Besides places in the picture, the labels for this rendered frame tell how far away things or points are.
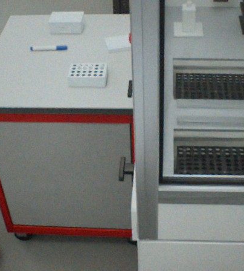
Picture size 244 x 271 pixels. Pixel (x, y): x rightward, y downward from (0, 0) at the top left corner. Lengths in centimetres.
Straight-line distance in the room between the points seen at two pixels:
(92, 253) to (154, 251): 114
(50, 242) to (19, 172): 45
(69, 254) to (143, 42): 156
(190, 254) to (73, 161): 86
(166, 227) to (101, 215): 104
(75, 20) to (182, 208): 120
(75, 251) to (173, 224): 124
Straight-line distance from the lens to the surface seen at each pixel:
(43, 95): 171
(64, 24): 201
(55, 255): 220
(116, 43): 190
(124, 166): 121
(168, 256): 107
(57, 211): 203
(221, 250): 105
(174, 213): 96
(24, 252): 223
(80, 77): 170
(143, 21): 71
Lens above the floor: 176
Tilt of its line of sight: 40 degrees down
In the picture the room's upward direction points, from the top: 3 degrees counter-clockwise
